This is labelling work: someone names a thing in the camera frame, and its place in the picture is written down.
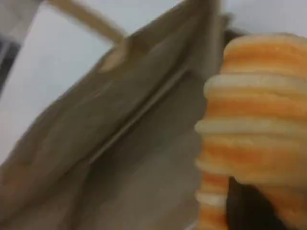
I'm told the long ridged orange bread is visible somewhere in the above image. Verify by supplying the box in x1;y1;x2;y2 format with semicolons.
194;33;307;230

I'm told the brown jute bag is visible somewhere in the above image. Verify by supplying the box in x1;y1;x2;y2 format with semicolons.
0;0;245;230

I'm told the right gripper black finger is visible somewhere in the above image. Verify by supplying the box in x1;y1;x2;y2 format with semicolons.
225;176;292;230

